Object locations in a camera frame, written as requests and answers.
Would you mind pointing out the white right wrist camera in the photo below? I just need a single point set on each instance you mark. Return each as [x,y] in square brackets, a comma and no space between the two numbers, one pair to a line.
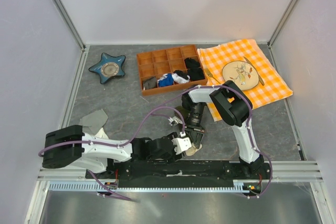
[174,121]

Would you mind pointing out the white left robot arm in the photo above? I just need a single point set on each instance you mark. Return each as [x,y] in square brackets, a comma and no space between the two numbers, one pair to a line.
[71,146]

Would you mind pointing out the blue white rolled underwear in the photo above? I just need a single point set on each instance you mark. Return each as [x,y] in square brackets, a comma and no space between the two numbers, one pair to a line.
[166,80]

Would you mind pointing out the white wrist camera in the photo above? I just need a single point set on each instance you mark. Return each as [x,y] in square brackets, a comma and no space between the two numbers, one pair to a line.
[174,121]
[181,143]

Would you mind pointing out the black white rolled underwear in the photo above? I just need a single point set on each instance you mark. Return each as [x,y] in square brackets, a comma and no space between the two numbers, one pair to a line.
[180,77]

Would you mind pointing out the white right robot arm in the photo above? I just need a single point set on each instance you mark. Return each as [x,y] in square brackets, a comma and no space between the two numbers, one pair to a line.
[234,109]

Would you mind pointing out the aluminium frame post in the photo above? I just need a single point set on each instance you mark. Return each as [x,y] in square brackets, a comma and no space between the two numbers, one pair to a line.
[69,23]
[285,16]

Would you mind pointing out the orange compartment organizer box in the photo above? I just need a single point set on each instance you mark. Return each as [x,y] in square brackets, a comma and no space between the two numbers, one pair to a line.
[159,62]

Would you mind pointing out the white underwear pile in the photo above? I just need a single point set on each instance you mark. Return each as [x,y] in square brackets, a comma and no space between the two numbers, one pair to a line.
[101,134]

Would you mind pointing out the beige decorated plate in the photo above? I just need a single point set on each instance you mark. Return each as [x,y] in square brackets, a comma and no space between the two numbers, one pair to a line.
[242,73]

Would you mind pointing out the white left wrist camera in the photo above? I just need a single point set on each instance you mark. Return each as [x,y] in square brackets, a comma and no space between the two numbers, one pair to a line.
[181,143]

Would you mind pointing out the orange checkered cloth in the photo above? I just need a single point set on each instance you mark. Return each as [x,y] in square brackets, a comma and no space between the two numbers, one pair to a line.
[271,85]

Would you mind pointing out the blue star shaped dish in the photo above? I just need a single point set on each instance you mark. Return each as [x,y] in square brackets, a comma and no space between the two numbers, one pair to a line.
[109,67]

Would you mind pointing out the brass fork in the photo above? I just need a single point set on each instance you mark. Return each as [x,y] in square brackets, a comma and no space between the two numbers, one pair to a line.
[207,71]

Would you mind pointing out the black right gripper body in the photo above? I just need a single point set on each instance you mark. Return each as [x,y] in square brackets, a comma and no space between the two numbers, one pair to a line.
[196,129]

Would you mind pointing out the aluminium right frame post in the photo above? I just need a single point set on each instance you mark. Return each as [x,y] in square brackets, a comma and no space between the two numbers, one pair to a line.
[285,16]

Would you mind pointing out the olive green underwear cream waistband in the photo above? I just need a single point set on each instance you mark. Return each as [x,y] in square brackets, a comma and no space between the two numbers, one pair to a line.
[185,113]

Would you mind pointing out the aluminium left frame post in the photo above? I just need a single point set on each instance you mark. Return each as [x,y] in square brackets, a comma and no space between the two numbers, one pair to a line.
[69,23]

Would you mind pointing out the grey rolled underwear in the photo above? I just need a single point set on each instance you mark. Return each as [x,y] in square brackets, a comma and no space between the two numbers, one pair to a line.
[149,83]

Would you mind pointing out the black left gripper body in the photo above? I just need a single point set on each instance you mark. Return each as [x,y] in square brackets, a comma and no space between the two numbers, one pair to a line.
[169,157]

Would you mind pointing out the light blue cable duct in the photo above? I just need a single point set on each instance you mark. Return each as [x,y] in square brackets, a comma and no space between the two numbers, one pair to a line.
[236,187]

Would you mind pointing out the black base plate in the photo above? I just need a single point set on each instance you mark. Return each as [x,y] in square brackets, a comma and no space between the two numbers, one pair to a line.
[180,173]

